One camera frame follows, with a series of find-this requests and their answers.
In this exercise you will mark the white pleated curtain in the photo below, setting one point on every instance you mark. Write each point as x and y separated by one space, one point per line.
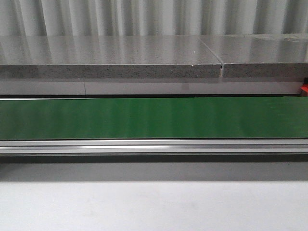
152 17

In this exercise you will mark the red plastic part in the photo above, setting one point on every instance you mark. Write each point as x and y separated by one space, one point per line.
304 90

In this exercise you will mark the white panel below slabs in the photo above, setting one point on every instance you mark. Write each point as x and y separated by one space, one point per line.
83 87

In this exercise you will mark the aluminium conveyor side rail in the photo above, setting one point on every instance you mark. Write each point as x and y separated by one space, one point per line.
149 147

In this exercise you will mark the grey stone slab right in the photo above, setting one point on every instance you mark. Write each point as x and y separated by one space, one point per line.
278 57

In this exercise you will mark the green conveyor belt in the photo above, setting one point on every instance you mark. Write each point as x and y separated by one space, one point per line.
128 118

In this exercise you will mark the grey stone slab left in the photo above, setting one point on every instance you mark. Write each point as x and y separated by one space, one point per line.
106 57

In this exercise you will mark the grey stone slab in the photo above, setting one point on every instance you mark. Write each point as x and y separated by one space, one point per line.
278 57
106 57

